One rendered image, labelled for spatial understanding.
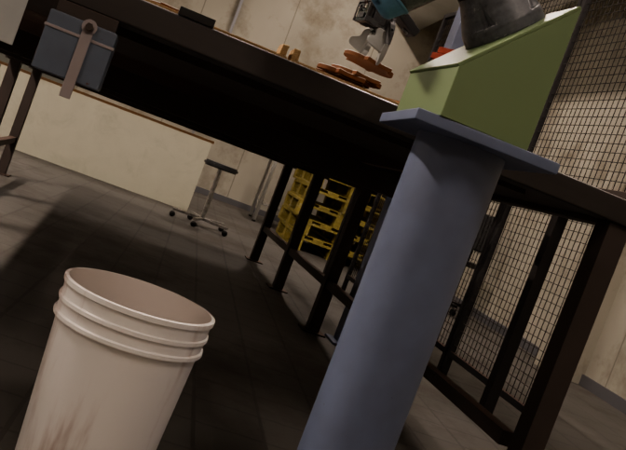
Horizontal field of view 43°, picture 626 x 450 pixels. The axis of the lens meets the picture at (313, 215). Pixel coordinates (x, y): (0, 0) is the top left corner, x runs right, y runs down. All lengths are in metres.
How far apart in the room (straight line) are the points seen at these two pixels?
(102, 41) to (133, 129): 6.19
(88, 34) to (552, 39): 0.88
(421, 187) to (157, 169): 6.51
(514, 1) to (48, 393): 1.09
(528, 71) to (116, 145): 6.66
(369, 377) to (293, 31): 10.09
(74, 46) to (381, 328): 0.81
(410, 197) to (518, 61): 0.30
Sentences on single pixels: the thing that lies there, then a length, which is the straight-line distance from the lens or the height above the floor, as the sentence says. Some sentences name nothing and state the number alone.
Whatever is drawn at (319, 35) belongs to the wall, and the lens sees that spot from 11.42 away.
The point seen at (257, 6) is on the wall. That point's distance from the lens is 11.38.
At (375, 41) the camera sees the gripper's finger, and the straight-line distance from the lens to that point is 2.00.
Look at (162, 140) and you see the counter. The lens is 7.84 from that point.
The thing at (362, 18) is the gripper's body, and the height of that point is 1.11.
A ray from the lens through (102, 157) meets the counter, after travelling 7.88.
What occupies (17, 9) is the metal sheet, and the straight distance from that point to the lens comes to 1.72.
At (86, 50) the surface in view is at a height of 0.78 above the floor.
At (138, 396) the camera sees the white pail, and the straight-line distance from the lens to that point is 1.51.
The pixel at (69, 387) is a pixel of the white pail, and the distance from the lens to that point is 1.52.
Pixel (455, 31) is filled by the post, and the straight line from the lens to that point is 3.97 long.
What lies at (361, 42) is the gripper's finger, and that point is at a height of 1.07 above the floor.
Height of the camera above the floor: 0.69
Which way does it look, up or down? 2 degrees down
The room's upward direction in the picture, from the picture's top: 21 degrees clockwise
